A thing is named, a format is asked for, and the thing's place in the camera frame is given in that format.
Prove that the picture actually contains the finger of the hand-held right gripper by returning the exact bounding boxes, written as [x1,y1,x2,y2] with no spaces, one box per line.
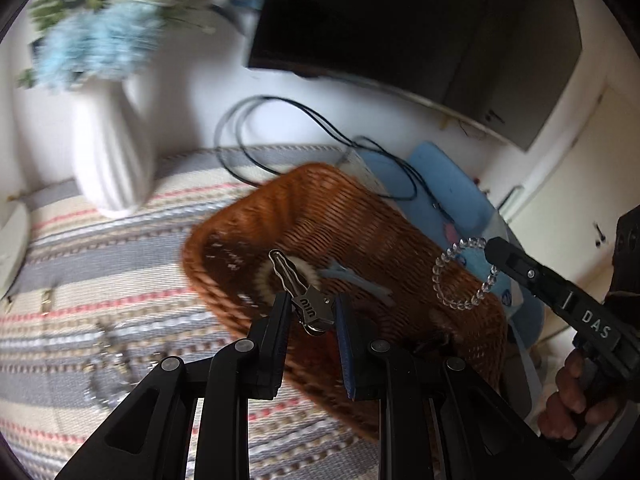
[484,237,638,361]

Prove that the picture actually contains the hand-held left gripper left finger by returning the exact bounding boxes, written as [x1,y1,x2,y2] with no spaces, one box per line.
[55,290,293,480]

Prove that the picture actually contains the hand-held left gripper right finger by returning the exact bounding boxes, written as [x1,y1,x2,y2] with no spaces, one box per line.
[334,292,576,480]

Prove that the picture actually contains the silver key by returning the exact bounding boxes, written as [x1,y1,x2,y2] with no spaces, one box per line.
[268,249,337,335]

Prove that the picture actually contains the yellow bead bracelet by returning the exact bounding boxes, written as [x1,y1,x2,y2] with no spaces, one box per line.
[254,257,321,306]

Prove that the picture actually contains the light blue hair clip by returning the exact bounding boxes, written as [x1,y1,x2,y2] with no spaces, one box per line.
[317,259,396,307]

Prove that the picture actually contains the clear bead bracelet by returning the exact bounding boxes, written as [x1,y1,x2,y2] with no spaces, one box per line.
[432,237,501,309]

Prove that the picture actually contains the brown wicker basket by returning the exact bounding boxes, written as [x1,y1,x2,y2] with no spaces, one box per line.
[181,162,508,441]

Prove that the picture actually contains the person's right hand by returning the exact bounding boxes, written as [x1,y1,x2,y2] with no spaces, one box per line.
[537,347,601,442]

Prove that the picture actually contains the striped woven mat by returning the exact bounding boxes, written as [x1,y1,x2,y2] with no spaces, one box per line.
[0,145,381,480]

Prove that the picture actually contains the white ribbed vase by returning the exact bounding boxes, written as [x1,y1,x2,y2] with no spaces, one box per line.
[70,72,156,218]

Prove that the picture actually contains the black monitor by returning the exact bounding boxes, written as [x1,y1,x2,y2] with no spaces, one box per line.
[246,0,583,152]

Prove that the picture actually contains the blue and white artificial flowers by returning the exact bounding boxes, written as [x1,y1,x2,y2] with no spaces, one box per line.
[17,0,261,93]

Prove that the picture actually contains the black cable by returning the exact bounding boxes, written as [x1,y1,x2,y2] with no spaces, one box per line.
[215,96,456,223]

